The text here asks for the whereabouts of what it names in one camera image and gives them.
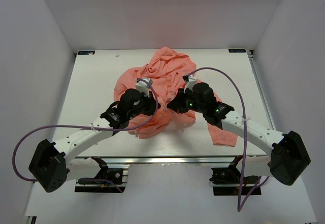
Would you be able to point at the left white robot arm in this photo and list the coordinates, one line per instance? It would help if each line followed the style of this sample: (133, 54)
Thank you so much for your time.
(54, 163)

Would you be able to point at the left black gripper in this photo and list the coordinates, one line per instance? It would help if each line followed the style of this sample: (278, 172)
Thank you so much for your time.
(152, 104)

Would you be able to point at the salmon pink jacket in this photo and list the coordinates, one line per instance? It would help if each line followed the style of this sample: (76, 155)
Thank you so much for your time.
(166, 69)

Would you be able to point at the left blue table label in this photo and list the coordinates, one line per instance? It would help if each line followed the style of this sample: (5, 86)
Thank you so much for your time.
(87, 52)

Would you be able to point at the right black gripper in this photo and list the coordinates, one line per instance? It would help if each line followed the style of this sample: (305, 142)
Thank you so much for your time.
(177, 103)

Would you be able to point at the blue table label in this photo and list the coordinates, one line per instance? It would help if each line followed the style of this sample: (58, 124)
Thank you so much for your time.
(87, 52)
(236, 50)

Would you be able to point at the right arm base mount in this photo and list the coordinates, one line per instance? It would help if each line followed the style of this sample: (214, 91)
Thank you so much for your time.
(226, 181)

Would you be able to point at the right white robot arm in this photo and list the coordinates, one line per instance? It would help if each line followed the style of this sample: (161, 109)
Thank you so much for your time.
(285, 156)

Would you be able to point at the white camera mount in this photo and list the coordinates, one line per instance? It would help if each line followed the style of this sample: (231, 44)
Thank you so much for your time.
(190, 82)
(143, 85)

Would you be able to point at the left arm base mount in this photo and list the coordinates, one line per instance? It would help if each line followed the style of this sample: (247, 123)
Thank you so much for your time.
(98, 176)

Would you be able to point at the right blue table label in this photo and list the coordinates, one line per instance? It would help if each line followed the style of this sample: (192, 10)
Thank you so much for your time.
(236, 50)

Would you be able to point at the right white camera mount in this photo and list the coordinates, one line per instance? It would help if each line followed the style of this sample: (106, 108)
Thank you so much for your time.
(190, 82)

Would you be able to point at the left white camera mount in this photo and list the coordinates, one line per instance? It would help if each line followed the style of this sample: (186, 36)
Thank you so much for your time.
(143, 85)

